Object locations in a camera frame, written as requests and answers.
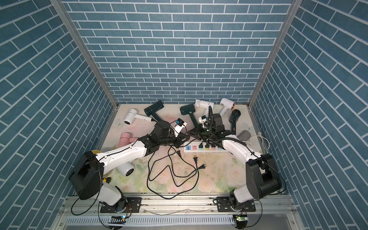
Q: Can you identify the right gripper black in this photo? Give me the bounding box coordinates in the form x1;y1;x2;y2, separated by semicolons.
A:
187;125;216;143

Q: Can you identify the pink hair dryer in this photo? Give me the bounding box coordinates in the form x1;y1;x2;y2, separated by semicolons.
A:
117;132;138;148

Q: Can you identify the dark green slim hair dryer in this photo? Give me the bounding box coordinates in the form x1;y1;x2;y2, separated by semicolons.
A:
144;101;164;122

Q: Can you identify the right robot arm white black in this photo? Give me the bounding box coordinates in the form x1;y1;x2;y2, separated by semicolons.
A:
188;128;282;211

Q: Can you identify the dark green boxy hair dryer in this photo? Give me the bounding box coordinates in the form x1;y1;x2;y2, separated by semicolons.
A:
180;104;198;128

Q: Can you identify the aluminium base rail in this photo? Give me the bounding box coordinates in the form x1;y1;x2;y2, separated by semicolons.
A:
52;193;303;230

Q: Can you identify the black yellow utility knife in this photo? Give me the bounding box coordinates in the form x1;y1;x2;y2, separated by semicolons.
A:
103;177;112;184

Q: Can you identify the dark teal round hair dryer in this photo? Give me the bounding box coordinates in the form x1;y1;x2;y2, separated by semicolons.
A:
229;109;241;135

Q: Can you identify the white multicolour power strip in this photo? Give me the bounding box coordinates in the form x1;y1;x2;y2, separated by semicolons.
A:
183;141;228;153

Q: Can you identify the black cable of white dryer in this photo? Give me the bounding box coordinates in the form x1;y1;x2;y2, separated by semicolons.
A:
146;119;207;200

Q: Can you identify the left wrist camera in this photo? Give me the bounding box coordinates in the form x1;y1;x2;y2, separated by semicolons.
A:
174;118;187;137

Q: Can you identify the grey oval pad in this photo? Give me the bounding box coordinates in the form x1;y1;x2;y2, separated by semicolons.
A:
237;130;252;141

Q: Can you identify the white boxy hair dryer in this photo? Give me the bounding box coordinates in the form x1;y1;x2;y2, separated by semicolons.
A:
195;99;214;109

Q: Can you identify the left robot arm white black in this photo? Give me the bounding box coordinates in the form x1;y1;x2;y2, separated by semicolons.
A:
69;121;190;212

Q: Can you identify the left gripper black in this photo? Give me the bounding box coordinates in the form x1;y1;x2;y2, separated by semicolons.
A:
158;132;191;149

